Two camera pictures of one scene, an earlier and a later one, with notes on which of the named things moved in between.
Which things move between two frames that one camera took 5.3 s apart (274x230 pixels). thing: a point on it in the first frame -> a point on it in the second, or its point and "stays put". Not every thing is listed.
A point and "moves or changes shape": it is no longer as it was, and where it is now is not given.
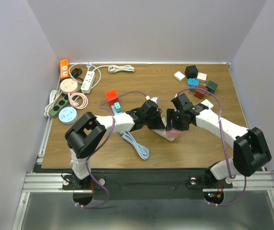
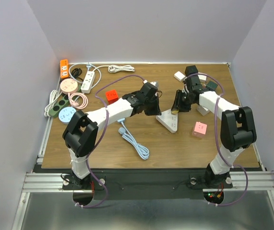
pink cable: x=75 y=104 stays put
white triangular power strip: x=162 y=132 moves or changes shape
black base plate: x=145 y=184 stays put
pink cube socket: x=174 y=133 -> x=199 y=129
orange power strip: x=64 y=68 stays put
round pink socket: x=69 y=86 stays put
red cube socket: x=111 y=95 stays put
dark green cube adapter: x=211 y=86 stays put
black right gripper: x=170 y=114 -> x=176 y=105
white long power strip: x=88 y=82 stays put
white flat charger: x=179 y=76 stays put
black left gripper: x=158 y=124 -> x=156 y=111
